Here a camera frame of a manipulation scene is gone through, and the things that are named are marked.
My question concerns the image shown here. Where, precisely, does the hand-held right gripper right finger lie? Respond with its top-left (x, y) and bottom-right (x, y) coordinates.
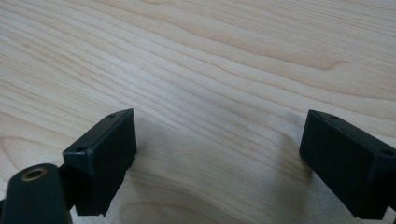
top-left (299, 109), bottom-right (396, 220)

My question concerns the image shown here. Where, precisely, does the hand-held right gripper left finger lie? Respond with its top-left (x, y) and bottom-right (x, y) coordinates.
top-left (62, 107), bottom-right (137, 217)

